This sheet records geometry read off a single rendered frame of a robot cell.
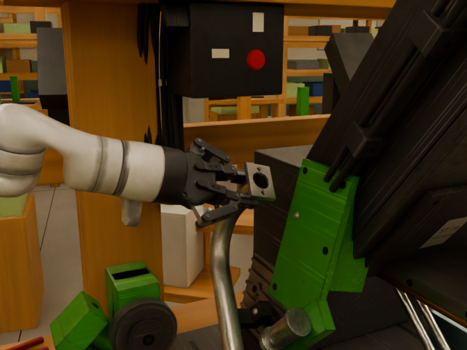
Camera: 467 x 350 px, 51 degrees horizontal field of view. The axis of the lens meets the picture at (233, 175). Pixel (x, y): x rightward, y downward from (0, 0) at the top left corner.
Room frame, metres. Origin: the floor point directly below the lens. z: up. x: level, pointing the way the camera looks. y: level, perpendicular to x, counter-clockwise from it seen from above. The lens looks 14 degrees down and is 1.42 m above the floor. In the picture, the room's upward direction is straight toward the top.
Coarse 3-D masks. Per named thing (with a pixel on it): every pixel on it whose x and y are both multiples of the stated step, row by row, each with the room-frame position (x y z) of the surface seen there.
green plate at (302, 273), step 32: (320, 192) 0.64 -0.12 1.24; (352, 192) 0.59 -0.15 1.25; (288, 224) 0.68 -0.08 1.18; (320, 224) 0.62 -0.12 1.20; (352, 224) 0.61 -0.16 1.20; (288, 256) 0.66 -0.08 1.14; (320, 256) 0.60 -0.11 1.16; (352, 256) 0.61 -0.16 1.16; (288, 288) 0.64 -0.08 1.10; (320, 288) 0.58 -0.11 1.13; (352, 288) 0.61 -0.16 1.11
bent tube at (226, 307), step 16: (256, 176) 0.68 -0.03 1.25; (256, 192) 0.65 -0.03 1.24; (272, 192) 0.66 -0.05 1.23; (240, 208) 0.69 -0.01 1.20; (224, 224) 0.71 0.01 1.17; (224, 240) 0.71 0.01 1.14; (224, 256) 0.70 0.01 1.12; (224, 272) 0.68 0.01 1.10; (224, 288) 0.66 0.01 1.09; (224, 304) 0.64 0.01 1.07; (224, 320) 0.62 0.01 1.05; (224, 336) 0.61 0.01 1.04; (240, 336) 0.61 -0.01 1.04
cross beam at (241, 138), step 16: (192, 128) 1.00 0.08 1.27; (208, 128) 1.01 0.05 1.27; (224, 128) 1.03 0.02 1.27; (240, 128) 1.04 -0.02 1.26; (256, 128) 1.06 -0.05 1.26; (272, 128) 1.08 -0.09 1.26; (288, 128) 1.10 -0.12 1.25; (304, 128) 1.12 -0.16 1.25; (320, 128) 1.13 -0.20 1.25; (224, 144) 1.03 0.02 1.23; (240, 144) 1.04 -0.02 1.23; (256, 144) 1.06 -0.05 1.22; (272, 144) 1.08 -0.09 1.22; (288, 144) 1.10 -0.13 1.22; (304, 144) 1.12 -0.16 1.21; (48, 160) 0.87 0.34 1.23; (240, 160) 1.04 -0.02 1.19; (48, 176) 0.87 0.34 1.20
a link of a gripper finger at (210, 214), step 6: (228, 204) 0.63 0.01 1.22; (234, 204) 0.63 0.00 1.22; (210, 210) 0.61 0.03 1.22; (216, 210) 0.61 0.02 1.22; (222, 210) 0.62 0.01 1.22; (228, 210) 0.62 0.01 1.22; (234, 210) 0.63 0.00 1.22; (204, 216) 0.60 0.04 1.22; (210, 216) 0.60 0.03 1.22; (216, 216) 0.60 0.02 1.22; (222, 216) 0.61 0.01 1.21; (204, 222) 0.60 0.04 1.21; (216, 222) 0.63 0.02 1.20
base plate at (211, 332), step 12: (216, 324) 0.87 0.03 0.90; (396, 324) 0.87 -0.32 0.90; (408, 324) 0.87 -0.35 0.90; (180, 336) 0.83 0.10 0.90; (192, 336) 0.83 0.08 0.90; (204, 336) 0.83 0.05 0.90; (216, 336) 0.83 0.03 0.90; (360, 336) 0.83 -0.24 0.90; (372, 336) 0.83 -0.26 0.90; (384, 336) 0.83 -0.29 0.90; (396, 336) 0.83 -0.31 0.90; (408, 336) 0.83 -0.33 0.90; (180, 348) 0.79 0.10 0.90; (192, 348) 0.79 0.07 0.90; (204, 348) 0.79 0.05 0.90; (216, 348) 0.79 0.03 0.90; (324, 348) 0.79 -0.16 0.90; (336, 348) 0.79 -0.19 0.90; (348, 348) 0.79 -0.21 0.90; (360, 348) 0.79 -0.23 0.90; (372, 348) 0.79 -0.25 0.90; (384, 348) 0.79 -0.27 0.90; (396, 348) 0.79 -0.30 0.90; (408, 348) 0.79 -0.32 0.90; (420, 348) 0.79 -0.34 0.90
